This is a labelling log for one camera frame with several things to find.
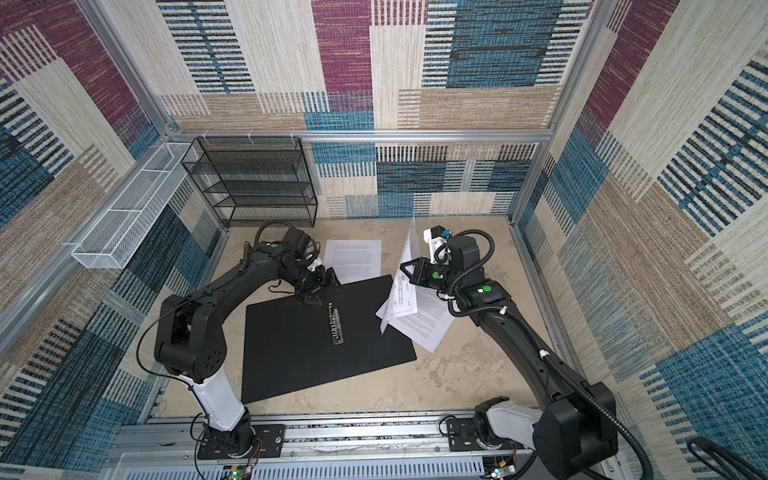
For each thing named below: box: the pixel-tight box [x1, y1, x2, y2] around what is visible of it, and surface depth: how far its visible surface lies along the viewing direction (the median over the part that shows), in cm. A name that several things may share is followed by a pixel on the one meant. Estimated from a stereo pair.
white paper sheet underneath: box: [375, 286, 455, 353], surface depth 93 cm
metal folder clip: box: [328, 302, 344, 345], surface depth 93 cm
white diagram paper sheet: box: [381, 217, 421, 334], surface depth 76 cm
